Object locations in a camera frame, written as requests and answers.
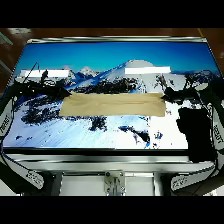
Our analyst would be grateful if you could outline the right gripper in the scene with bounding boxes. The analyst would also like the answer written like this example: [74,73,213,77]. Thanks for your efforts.
[161,87,183,105]

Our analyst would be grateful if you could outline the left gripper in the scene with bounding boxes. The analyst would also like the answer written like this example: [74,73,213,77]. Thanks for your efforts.
[49,86,72,100]

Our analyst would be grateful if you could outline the beige shirt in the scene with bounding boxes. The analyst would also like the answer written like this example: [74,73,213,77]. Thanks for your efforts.
[59,92,167,118]

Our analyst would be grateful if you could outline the silver frame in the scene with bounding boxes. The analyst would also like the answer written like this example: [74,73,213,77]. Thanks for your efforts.
[0,148,224,197]

